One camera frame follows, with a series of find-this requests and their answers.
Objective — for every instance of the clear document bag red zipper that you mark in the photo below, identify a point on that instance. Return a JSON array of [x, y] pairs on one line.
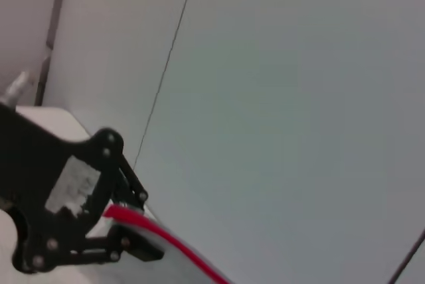
[[172, 237]]

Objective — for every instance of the small silver metal bolt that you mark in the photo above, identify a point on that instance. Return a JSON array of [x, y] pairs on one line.
[[16, 86]]

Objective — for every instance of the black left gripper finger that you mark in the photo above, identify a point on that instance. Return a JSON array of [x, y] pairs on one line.
[[142, 247], [137, 194]]

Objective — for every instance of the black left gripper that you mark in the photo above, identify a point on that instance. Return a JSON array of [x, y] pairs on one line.
[[26, 151]]

